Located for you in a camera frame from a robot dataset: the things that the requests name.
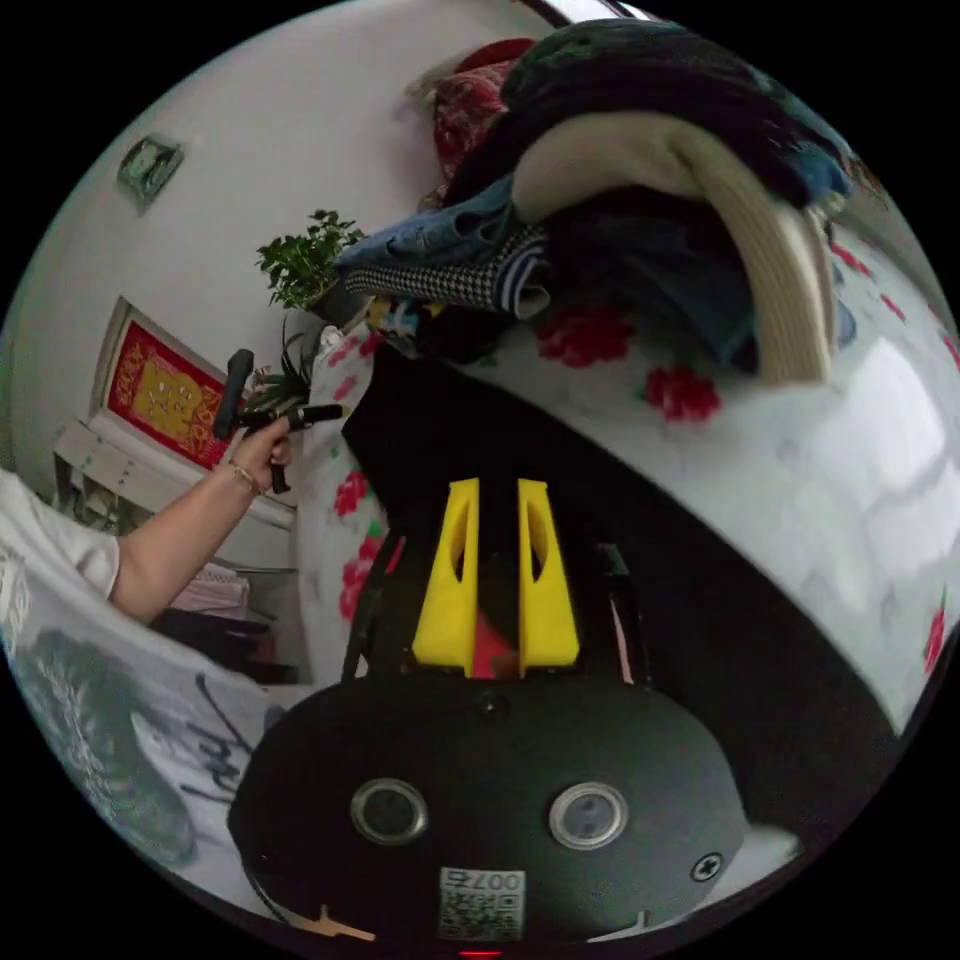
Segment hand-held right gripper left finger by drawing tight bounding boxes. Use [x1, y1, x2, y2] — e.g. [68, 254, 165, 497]
[411, 477, 481, 670]

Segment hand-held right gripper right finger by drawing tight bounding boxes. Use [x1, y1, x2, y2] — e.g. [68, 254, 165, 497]
[516, 478, 581, 673]

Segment black pants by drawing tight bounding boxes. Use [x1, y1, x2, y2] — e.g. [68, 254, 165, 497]
[341, 344, 913, 853]

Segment person's left forearm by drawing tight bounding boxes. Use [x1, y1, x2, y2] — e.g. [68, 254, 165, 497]
[110, 463, 262, 625]

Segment person's left hand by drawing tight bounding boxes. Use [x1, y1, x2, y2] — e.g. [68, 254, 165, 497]
[227, 415, 295, 493]

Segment long-leaved green plant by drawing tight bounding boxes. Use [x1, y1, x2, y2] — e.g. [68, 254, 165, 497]
[251, 318, 318, 423]

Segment red and gold framed picture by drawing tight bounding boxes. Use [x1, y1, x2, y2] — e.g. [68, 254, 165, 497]
[88, 295, 243, 474]

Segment bushy green potted plant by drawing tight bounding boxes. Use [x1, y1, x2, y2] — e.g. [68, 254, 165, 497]
[256, 209, 369, 313]

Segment bed with floral sheet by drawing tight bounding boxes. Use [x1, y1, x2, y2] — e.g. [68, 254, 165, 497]
[296, 217, 960, 740]

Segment pile of clothes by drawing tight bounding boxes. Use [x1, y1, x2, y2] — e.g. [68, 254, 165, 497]
[333, 18, 864, 385]

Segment person's body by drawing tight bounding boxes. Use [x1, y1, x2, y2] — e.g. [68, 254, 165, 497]
[0, 468, 283, 913]

